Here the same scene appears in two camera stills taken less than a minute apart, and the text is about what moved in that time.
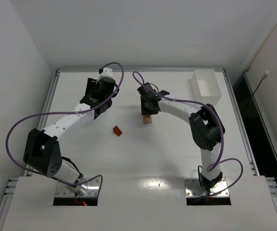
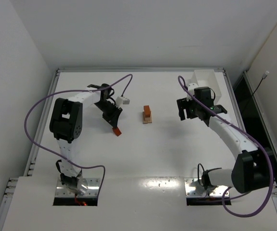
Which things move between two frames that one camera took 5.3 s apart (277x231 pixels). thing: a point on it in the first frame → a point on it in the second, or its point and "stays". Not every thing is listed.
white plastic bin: (205, 87) stays
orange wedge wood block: (116, 130) stays
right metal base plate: (194, 188) stays
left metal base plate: (92, 189) stays
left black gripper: (90, 86) → (111, 113)
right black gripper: (149, 109) → (185, 106)
